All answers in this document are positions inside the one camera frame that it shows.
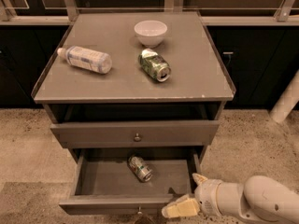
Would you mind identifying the open grey middle drawer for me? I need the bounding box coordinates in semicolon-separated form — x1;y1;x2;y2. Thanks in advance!
59;147;202;215

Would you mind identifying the white cylindrical post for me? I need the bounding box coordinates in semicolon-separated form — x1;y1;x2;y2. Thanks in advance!
269;71;299;123

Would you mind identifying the metal middle drawer handle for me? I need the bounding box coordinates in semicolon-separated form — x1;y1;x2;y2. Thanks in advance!
134;207;155;224

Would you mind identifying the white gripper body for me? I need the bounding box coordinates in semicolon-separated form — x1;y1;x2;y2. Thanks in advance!
194;179;221;217

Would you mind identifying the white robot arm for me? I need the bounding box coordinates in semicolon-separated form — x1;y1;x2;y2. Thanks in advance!
162;173;299;224

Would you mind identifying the grey top drawer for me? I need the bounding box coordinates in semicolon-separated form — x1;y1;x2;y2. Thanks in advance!
50;120;220;148

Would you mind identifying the round metal drawer knob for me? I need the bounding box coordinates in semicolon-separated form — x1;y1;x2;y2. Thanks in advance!
134;133;142;142

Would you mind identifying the grey drawer cabinet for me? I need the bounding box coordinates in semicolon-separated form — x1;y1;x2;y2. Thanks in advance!
31;11;236;161

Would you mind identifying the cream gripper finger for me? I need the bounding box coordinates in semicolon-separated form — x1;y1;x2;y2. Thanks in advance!
192;173;207;186
162;194;200;218

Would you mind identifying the clear plastic water bottle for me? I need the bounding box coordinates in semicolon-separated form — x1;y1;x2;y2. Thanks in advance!
57;46;112;75

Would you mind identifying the white ceramic bowl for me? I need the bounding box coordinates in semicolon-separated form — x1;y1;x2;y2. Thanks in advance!
134;21;168;48

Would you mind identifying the crushed green soda can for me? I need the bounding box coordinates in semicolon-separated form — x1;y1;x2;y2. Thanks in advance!
138;49;171;82

